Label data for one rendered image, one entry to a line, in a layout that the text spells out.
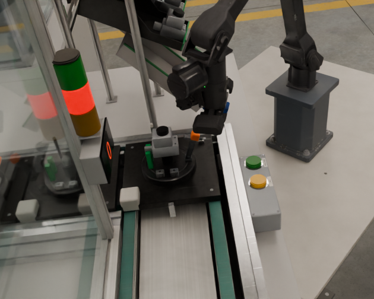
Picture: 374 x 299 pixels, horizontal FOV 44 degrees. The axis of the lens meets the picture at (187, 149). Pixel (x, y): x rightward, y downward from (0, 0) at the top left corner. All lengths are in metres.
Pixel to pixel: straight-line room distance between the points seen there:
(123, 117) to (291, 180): 0.62
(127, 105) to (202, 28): 0.78
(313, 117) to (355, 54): 2.36
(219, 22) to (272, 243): 0.54
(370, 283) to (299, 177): 0.96
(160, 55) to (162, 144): 0.37
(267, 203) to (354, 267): 1.16
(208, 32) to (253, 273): 0.49
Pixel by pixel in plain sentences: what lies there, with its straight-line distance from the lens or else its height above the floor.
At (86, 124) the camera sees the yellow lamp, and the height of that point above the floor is 1.29.
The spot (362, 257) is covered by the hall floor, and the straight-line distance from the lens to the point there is 2.25.
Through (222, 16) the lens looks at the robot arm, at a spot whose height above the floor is 1.38.
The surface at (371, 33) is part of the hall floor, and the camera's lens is 3.93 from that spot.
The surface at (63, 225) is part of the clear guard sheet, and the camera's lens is 0.79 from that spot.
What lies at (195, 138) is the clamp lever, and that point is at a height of 1.06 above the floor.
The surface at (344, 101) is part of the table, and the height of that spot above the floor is 0.86.
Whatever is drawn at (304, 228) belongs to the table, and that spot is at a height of 0.86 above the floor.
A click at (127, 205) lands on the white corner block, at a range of 1.13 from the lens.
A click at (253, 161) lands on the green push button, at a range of 1.19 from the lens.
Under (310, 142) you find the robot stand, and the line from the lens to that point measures 1.34.
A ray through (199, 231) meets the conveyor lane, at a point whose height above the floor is 0.92.
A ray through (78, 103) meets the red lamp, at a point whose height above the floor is 1.33.
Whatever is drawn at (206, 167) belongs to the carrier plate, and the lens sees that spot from 1.19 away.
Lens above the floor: 1.77
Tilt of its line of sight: 40 degrees down
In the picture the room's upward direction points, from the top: 9 degrees counter-clockwise
